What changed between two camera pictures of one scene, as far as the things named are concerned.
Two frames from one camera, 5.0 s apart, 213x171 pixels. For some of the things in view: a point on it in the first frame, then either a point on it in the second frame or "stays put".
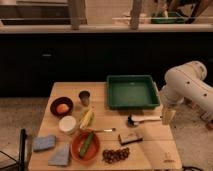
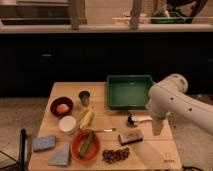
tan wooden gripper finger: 167,116 to 157,124
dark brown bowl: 60,106 stays put
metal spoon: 104,130 stays put
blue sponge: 43,142 stays put
